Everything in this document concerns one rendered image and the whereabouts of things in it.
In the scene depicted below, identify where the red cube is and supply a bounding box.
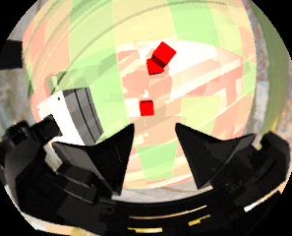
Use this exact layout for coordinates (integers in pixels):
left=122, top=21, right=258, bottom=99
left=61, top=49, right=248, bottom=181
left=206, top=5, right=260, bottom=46
left=150, top=42, right=177, bottom=68
left=146, top=59, right=164, bottom=75
left=139, top=99, right=153, bottom=117

